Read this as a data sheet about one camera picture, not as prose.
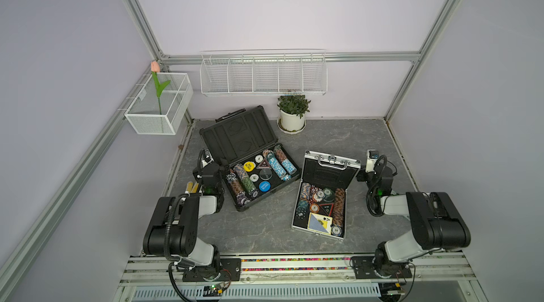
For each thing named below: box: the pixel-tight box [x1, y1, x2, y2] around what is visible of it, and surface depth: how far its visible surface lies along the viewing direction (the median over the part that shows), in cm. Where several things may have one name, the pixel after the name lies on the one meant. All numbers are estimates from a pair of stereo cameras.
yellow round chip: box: [242, 160, 256, 173], surface depth 100 cm
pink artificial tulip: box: [150, 60, 171, 116], surface depth 87 cm
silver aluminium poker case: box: [291, 149, 362, 242], surface depth 85 cm
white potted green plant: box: [276, 94, 311, 135], surface depth 107 cm
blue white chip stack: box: [273, 144, 297, 176], surface depth 99 cm
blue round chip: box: [258, 180, 272, 193], surface depth 93 cm
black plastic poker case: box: [199, 106, 302, 212], surface depth 99 cm
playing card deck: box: [307, 211, 333, 235], surface depth 83 cm
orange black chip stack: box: [332, 187, 345, 227], surface depth 86 cm
